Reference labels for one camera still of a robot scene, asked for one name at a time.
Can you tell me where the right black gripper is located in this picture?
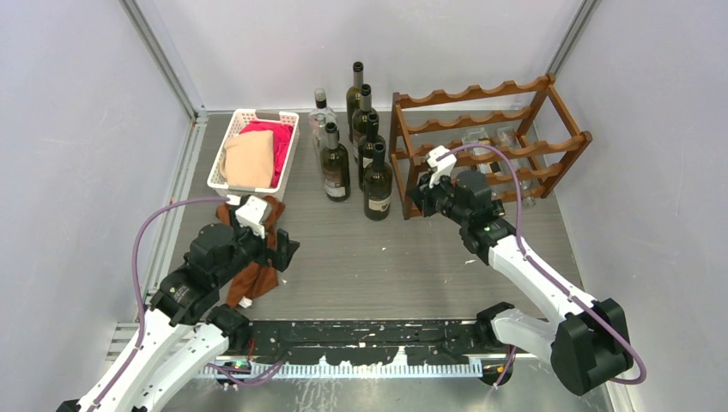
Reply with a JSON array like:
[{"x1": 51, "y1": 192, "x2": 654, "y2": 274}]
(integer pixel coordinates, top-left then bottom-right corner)
[{"x1": 408, "y1": 167, "x2": 470, "y2": 226}]

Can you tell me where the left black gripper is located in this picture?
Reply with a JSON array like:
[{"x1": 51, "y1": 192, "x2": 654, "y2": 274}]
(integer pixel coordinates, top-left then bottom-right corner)
[{"x1": 215, "y1": 205, "x2": 299, "y2": 286}]

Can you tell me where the clear square liquor bottle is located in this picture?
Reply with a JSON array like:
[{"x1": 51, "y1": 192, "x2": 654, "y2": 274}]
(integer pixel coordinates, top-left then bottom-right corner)
[{"x1": 462, "y1": 127, "x2": 501, "y2": 174}]

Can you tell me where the clear glass wine bottle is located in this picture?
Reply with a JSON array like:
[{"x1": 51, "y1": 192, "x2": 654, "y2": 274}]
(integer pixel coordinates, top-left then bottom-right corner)
[{"x1": 496, "y1": 126, "x2": 536, "y2": 209}]

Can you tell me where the brown wooden wine rack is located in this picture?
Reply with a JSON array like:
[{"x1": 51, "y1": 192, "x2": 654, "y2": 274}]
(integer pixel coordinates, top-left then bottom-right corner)
[{"x1": 389, "y1": 74, "x2": 592, "y2": 220}]

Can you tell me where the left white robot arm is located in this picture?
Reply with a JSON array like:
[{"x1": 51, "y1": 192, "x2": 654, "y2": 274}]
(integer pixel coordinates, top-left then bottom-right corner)
[{"x1": 58, "y1": 223, "x2": 300, "y2": 411}]

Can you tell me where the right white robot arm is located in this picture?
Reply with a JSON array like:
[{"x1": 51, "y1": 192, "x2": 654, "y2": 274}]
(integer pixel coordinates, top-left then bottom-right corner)
[{"x1": 406, "y1": 170, "x2": 634, "y2": 395}]

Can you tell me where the dark wine bottle front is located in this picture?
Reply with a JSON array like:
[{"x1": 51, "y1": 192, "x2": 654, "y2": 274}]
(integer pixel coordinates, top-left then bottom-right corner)
[{"x1": 363, "y1": 142, "x2": 393, "y2": 221}]

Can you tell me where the dark wine bottle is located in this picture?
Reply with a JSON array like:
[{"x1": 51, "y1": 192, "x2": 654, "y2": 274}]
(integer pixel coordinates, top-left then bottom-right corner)
[
  {"x1": 351, "y1": 83, "x2": 375, "y2": 165},
  {"x1": 363, "y1": 142, "x2": 393, "y2": 221},
  {"x1": 357, "y1": 112, "x2": 385, "y2": 190},
  {"x1": 346, "y1": 61, "x2": 364, "y2": 130}
]

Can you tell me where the brown bottle gold cap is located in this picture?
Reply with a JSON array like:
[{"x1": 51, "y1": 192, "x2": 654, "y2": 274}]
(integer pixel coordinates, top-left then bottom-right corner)
[{"x1": 319, "y1": 122, "x2": 351, "y2": 202}]

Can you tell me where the dark wine bottle back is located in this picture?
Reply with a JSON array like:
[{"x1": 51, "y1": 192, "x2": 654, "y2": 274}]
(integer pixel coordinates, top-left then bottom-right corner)
[{"x1": 346, "y1": 61, "x2": 364, "y2": 130}]

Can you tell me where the clear bottle black cap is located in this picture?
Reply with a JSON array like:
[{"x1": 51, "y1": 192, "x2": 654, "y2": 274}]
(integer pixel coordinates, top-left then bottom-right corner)
[{"x1": 308, "y1": 88, "x2": 337, "y2": 160}]

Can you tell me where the brown cloth on table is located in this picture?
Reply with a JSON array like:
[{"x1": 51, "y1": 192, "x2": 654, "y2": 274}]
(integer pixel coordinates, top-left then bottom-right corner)
[{"x1": 226, "y1": 196, "x2": 285, "y2": 307}]

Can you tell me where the beige folded cloth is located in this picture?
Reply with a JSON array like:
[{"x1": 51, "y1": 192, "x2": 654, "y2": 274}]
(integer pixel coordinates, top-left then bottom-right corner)
[{"x1": 221, "y1": 130, "x2": 275, "y2": 188}]

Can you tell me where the white plastic basket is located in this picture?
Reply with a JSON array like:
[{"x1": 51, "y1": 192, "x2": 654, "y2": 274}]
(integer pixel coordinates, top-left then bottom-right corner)
[{"x1": 207, "y1": 109, "x2": 300, "y2": 201}]

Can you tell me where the pink red cloth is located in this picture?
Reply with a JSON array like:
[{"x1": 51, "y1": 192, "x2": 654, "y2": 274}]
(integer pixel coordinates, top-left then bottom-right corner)
[{"x1": 239, "y1": 120, "x2": 294, "y2": 188}]

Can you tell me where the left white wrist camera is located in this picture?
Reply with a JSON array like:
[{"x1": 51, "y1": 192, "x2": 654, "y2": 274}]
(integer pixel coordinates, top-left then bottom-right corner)
[{"x1": 234, "y1": 195, "x2": 272, "y2": 239}]

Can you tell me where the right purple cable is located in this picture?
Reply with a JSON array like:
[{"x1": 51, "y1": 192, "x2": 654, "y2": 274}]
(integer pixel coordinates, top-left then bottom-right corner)
[{"x1": 434, "y1": 142, "x2": 648, "y2": 388}]

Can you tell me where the purple cable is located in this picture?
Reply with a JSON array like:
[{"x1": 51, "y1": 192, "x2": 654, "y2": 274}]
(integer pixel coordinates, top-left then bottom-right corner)
[
  {"x1": 85, "y1": 196, "x2": 286, "y2": 412},
  {"x1": 434, "y1": 142, "x2": 648, "y2": 388}
]

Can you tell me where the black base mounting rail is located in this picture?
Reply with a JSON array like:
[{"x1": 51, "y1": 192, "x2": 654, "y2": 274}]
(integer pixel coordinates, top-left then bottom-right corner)
[{"x1": 223, "y1": 319, "x2": 507, "y2": 367}]

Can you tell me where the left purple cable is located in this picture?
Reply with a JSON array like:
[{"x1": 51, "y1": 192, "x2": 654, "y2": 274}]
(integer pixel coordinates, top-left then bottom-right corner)
[{"x1": 85, "y1": 196, "x2": 286, "y2": 412}]

